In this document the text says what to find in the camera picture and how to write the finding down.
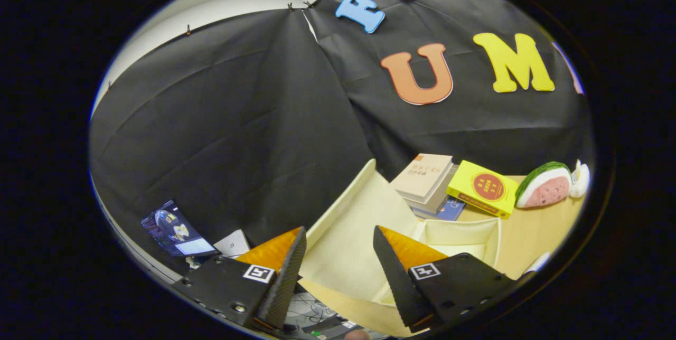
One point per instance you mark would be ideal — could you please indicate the white plush toy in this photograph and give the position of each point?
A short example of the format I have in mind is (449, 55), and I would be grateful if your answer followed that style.
(581, 179)

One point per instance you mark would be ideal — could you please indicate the white canvas shoe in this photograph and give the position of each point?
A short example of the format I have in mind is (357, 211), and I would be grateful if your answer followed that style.
(537, 264)

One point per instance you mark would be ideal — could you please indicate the watermelon slice plush toy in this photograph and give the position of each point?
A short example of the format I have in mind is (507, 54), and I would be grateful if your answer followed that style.
(544, 189)

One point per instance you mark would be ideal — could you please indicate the blue book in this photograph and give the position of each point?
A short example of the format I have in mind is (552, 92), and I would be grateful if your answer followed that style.
(451, 210)

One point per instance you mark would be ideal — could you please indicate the yellow book with red circle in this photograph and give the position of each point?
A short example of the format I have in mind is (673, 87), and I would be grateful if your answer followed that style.
(483, 188)

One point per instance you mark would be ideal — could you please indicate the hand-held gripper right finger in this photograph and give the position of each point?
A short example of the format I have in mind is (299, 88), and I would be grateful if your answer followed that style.
(398, 287)

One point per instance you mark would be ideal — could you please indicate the white paper sheet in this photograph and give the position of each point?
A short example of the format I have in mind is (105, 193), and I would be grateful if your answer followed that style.
(232, 245)

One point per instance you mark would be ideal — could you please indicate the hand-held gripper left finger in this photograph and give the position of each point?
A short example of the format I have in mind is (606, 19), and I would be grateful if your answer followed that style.
(288, 282)

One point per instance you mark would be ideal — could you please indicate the beige fabric storage box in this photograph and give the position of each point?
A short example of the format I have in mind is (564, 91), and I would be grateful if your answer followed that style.
(354, 234)

